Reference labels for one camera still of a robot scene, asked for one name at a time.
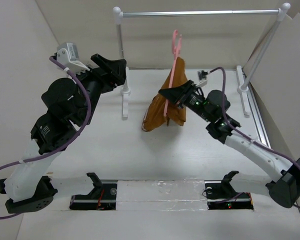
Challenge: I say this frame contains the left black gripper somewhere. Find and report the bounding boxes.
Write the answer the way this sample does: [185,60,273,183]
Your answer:
[68,55,126,126]

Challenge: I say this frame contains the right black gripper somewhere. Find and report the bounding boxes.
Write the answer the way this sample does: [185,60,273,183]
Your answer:
[159,79,213,123]

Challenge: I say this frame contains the brown trousers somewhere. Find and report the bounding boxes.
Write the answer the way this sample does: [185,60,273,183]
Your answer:
[141,57,188,132]

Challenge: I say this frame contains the pink plastic hanger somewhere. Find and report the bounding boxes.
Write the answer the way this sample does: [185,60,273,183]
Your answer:
[163,29,183,118]

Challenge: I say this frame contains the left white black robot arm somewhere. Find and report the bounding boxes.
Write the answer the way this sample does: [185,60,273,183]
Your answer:
[0,54,127,217]

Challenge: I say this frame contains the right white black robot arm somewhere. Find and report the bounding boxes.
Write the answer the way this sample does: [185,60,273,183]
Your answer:
[158,80,300,208]

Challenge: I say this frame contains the white metal clothes rack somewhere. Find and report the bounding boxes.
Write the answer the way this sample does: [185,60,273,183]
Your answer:
[112,2,291,118]

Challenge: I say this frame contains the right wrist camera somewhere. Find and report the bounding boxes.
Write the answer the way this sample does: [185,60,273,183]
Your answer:
[196,70,210,88]

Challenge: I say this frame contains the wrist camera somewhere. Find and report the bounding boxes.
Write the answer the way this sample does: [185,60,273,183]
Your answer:
[56,42,90,74]
[196,70,210,88]

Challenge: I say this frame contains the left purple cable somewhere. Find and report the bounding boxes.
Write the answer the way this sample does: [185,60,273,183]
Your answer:
[0,56,93,221]

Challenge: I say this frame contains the purple cable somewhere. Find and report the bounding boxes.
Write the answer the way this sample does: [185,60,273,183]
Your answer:
[207,66,300,210]
[0,56,93,221]

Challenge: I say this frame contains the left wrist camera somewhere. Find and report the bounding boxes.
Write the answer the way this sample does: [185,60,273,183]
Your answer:
[56,42,90,74]

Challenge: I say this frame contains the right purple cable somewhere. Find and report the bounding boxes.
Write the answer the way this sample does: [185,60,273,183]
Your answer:
[207,66,300,210]

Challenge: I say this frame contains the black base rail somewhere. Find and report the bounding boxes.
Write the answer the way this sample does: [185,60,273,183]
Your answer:
[69,180,254,212]

